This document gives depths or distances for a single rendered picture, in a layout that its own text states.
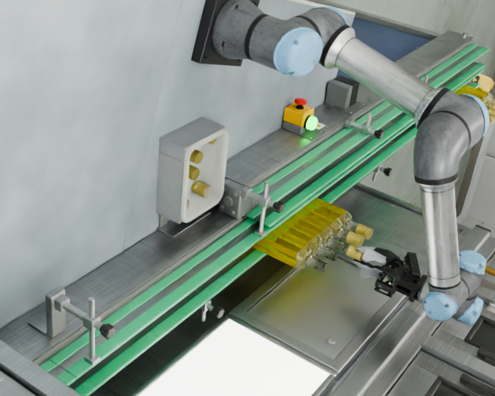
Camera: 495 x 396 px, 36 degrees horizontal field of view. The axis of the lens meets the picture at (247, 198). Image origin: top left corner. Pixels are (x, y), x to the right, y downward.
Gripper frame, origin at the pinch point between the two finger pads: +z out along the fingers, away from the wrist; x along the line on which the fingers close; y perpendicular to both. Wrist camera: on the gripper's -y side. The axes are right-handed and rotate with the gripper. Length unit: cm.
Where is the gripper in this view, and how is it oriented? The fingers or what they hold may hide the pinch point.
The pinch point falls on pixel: (360, 254)
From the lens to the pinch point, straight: 212.6
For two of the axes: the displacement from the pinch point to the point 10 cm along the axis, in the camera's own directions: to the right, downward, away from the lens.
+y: -5.7, 3.7, -7.3
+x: -1.1, 8.5, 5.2
